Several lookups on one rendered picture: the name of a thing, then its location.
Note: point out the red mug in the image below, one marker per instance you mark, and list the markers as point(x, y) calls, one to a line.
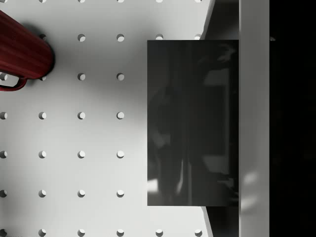
point(22, 54)

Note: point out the grey cube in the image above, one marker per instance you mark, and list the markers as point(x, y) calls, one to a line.
point(192, 123)

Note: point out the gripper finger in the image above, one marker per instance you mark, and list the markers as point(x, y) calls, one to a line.
point(223, 22)
point(225, 222)

